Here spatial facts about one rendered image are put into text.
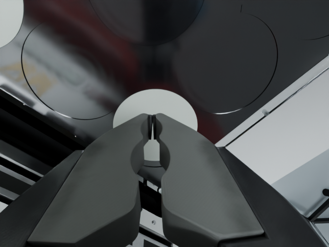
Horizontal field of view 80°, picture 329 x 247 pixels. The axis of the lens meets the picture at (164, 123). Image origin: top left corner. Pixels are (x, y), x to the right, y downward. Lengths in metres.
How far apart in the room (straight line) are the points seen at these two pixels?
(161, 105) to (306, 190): 1.95
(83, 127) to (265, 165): 0.33
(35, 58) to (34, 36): 0.02
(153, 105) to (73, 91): 0.09
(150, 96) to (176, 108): 0.03
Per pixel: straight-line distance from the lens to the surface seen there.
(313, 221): 2.28
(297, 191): 2.07
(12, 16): 0.24
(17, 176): 0.25
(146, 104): 0.22
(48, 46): 0.23
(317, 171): 1.99
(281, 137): 0.40
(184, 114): 0.23
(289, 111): 0.38
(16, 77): 0.25
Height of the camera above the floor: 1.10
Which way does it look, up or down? 60 degrees down
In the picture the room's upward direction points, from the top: 176 degrees clockwise
